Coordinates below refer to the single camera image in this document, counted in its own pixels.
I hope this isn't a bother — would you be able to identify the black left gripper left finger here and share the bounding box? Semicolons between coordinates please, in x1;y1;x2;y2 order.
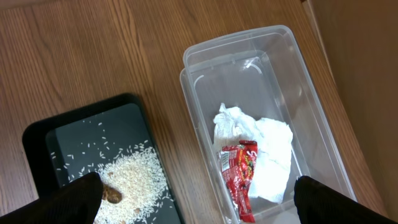
1;172;103;224

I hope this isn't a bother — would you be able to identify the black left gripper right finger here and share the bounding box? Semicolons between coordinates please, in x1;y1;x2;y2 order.
294;175;397;224

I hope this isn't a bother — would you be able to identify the large white tissue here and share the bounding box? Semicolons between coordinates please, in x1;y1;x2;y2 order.
213;103;293;204

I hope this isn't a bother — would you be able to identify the red snack wrapper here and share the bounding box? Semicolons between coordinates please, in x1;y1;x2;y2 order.
218;140;258;223

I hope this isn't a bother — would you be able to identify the black waste tray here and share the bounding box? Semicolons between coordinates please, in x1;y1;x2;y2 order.
22;94;183;223

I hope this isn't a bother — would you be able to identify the brown food scrap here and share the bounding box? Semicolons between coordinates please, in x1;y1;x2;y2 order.
102;184;123;204

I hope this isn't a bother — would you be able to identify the pile of rice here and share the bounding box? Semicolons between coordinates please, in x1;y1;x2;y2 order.
49;121;175;224

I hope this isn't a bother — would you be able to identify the clear plastic bin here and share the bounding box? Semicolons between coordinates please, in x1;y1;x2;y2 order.
180;25;355;223

